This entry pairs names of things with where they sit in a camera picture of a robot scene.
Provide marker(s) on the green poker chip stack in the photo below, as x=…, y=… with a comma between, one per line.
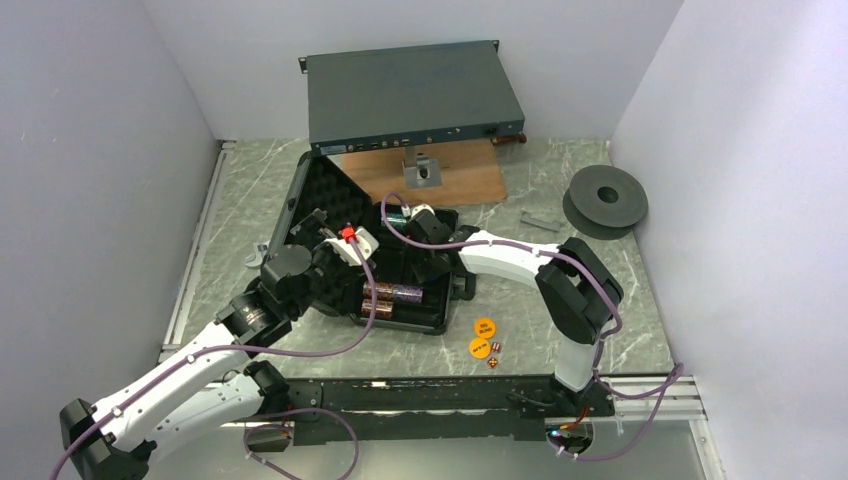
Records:
x=395, y=219

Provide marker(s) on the silver metal stand bracket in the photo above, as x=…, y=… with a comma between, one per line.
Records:
x=420, y=170

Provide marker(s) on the black cable spool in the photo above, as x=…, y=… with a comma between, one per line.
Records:
x=604, y=202

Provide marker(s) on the purple poker chip stack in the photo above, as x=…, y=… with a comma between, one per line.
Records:
x=408, y=294

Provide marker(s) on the wooden board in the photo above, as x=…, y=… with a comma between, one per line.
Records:
x=445, y=174

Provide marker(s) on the orange brown poker chip stack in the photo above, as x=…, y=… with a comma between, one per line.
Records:
x=384, y=291

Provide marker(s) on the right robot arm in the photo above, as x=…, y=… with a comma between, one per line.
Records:
x=579, y=292

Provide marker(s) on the grey rack network switch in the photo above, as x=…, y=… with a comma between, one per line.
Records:
x=388, y=98

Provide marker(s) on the orange big blind button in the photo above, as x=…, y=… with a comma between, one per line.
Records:
x=485, y=328

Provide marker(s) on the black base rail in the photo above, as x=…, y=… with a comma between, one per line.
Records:
x=520, y=407

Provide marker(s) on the small grey metal plate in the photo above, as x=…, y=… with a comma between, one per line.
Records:
x=529, y=219

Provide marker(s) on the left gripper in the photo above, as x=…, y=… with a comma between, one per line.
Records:
x=312, y=225

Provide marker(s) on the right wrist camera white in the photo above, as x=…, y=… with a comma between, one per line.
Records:
x=410, y=212

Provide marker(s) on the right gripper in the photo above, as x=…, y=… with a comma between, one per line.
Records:
x=421, y=268

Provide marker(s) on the black poker set case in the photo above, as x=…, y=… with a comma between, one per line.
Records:
x=319, y=183

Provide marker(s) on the yellow big blind button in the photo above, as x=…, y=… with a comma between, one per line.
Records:
x=479, y=348

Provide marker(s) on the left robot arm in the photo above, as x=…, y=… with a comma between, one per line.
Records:
x=224, y=373

